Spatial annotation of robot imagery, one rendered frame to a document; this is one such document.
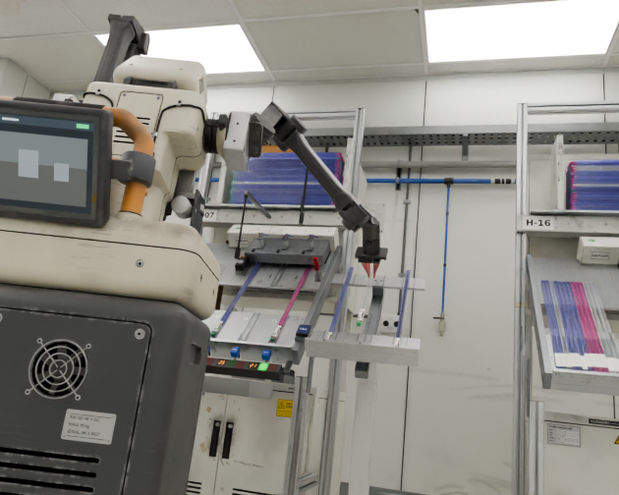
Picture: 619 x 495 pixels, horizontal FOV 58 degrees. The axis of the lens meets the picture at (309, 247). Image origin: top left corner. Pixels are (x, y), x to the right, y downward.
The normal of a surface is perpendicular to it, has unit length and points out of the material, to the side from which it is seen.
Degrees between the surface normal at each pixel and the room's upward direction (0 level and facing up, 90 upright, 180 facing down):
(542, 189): 90
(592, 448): 90
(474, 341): 90
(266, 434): 90
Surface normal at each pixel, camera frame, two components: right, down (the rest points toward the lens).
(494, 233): -0.25, -0.28
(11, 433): 0.00, -0.26
